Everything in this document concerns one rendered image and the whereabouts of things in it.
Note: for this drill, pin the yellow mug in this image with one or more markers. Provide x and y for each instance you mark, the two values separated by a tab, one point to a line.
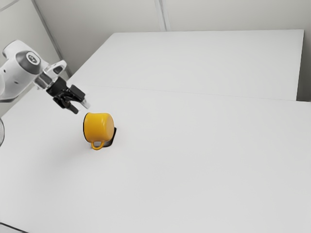
99	129

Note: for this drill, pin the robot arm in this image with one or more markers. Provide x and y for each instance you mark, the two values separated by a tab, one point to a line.
14	72

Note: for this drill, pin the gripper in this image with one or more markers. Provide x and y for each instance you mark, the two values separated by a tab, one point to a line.
59	88

